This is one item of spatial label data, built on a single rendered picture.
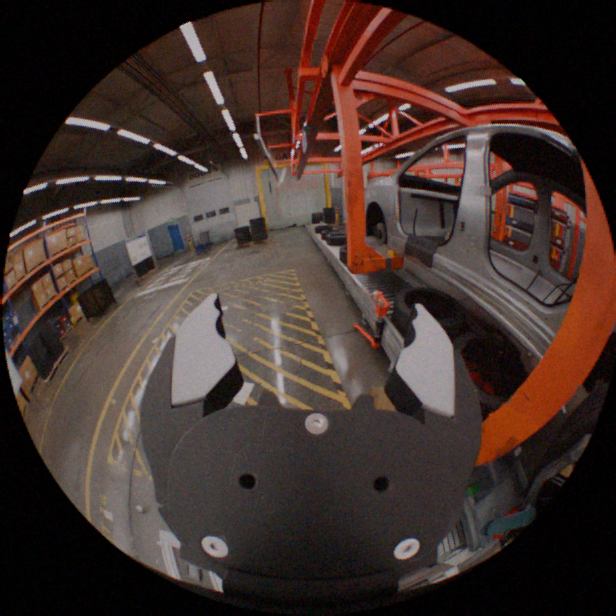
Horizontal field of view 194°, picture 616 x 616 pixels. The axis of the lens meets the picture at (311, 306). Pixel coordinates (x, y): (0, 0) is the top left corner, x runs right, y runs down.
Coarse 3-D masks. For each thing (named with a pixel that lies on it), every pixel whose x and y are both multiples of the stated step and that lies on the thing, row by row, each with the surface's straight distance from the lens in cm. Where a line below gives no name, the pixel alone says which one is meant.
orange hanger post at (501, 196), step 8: (496, 160) 397; (496, 168) 394; (504, 168) 396; (496, 176) 391; (496, 192) 387; (504, 192) 386; (496, 200) 385; (504, 200) 385; (496, 208) 384; (504, 208) 386; (496, 216) 382; (504, 216) 387; (496, 224) 381; (504, 224) 391; (496, 232) 381
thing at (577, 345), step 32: (608, 256) 58; (576, 288) 58; (608, 288) 58; (576, 320) 58; (608, 320) 58; (576, 352) 60; (544, 384) 65; (576, 384) 63; (512, 416) 74; (544, 416) 69; (480, 448) 90; (512, 448) 81
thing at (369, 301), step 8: (344, 272) 266; (352, 280) 231; (360, 288) 205; (360, 296) 208; (368, 296) 187; (368, 304) 187; (376, 304) 175; (384, 320) 157; (384, 328) 159; (392, 328) 148; (392, 336) 149; (400, 336) 142; (384, 344) 164; (392, 344) 150; (400, 344) 139
